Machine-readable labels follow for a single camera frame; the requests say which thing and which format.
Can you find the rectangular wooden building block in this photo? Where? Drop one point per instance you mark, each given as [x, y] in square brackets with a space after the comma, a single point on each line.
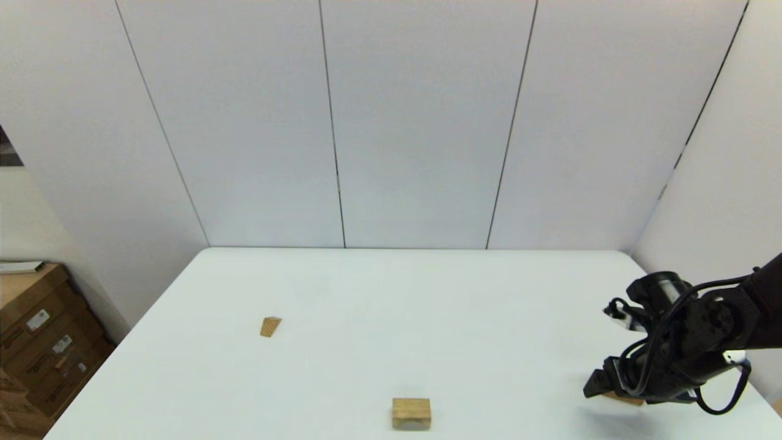
[626, 400]

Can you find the cardboard box with white label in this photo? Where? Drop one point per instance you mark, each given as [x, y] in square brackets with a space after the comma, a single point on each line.
[61, 366]
[24, 293]

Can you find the dark wall picture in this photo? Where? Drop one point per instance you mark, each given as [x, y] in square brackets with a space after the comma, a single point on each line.
[7, 153]

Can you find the flat white box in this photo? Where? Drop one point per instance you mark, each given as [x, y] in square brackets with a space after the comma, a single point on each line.
[21, 267]

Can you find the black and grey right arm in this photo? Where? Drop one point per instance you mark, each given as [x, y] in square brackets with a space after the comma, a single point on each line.
[763, 305]

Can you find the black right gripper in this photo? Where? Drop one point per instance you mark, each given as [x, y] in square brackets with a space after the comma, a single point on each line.
[678, 370]

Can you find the triangular wooden building block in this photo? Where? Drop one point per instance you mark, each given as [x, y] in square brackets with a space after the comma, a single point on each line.
[270, 327]

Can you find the plain brown cardboard box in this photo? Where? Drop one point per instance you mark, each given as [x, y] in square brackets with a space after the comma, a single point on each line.
[12, 403]

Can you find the arched wooden building block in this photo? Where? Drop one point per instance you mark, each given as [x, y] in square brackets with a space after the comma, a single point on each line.
[411, 414]

